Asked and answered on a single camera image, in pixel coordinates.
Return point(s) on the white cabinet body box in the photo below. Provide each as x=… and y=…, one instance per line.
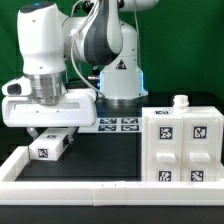
x=181, y=107

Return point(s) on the white U-shaped fence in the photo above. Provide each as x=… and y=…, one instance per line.
x=13, y=192

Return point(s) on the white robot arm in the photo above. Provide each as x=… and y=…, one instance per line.
x=47, y=39

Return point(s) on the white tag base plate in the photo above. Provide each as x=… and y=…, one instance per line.
x=114, y=125

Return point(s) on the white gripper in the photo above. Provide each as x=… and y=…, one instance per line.
x=75, y=108

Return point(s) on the white cabinet top block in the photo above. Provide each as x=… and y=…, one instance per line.
x=50, y=145

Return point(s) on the white cabinet door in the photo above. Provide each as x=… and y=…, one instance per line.
x=164, y=143
x=198, y=152

